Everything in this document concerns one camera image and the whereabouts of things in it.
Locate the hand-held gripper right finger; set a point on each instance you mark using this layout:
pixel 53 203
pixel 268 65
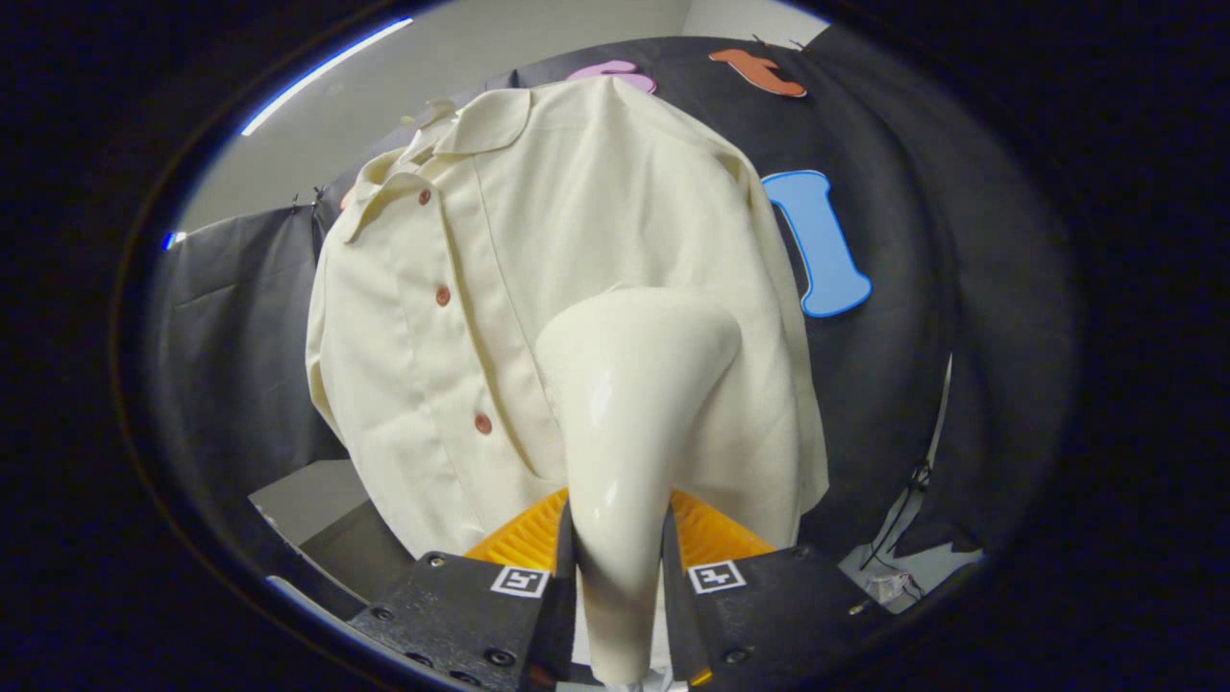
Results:
pixel 778 601

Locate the grey drawer cabinet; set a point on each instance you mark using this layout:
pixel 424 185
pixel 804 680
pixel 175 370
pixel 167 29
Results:
pixel 356 538

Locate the black backdrop cloth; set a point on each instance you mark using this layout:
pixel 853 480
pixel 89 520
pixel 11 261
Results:
pixel 903 288

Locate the white garment steamer head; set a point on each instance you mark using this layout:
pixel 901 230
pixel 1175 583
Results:
pixel 634 423

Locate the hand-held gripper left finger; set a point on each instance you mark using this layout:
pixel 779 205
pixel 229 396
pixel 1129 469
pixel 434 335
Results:
pixel 452 605

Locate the cream button-up shirt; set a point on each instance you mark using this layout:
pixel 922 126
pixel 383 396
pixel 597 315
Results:
pixel 423 384

